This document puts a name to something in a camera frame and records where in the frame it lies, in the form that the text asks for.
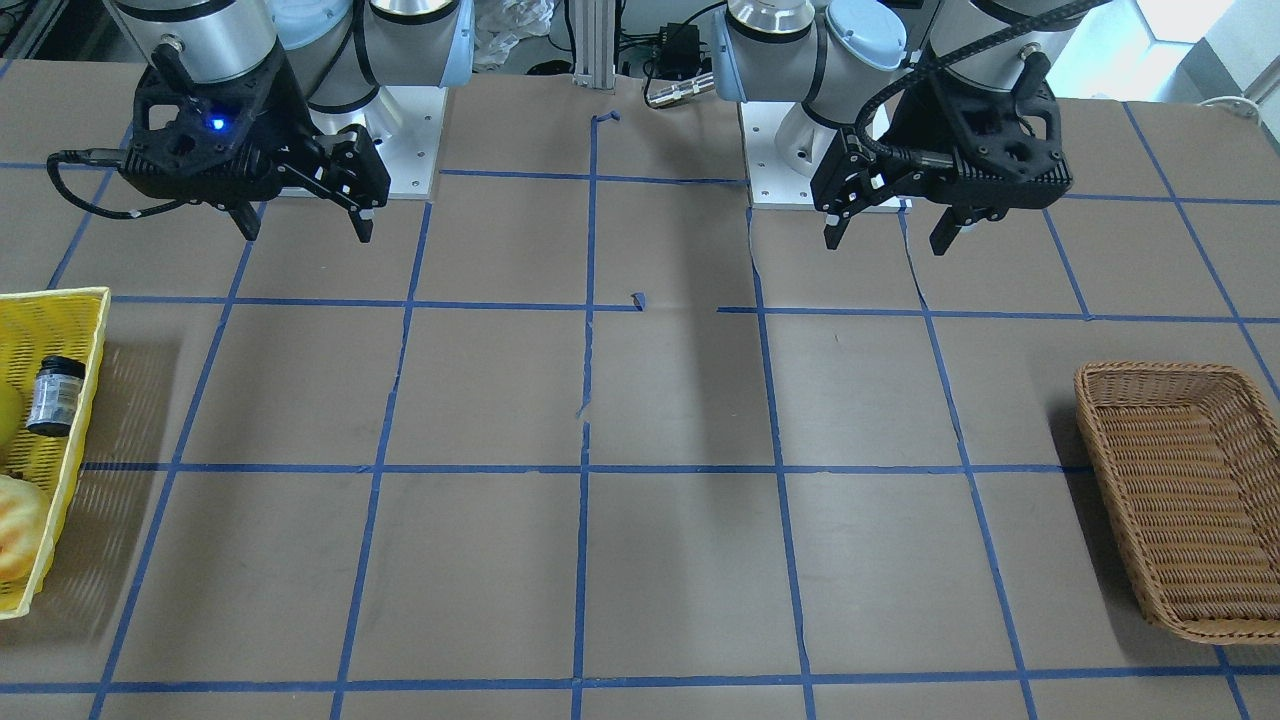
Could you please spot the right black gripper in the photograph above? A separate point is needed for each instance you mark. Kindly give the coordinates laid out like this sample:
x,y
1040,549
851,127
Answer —
x,y
289,128

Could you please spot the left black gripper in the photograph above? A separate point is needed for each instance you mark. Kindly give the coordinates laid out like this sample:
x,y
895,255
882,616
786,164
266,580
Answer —
x,y
900,128

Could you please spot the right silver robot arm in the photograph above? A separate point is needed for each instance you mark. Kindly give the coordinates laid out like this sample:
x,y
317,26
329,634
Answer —
x,y
341,52

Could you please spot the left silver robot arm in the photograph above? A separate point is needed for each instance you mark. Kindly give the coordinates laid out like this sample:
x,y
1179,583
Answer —
x,y
848,62

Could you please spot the yellow plastic basket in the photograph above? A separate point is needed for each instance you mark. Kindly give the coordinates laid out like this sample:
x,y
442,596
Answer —
x,y
69,323

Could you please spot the small dark jar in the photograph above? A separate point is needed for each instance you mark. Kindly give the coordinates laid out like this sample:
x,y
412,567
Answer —
x,y
55,399

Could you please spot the brown wicker basket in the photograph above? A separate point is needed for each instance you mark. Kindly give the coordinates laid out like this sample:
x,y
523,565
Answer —
x,y
1187,460

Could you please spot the orange round fruit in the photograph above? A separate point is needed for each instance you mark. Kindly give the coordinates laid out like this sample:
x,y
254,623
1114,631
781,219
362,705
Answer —
x,y
24,510

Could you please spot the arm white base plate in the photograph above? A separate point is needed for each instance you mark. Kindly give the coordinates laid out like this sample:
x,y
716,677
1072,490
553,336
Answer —
x,y
406,125
775,160

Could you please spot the aluminium frame post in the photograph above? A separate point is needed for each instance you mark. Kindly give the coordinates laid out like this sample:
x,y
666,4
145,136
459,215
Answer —
x,y
595,34

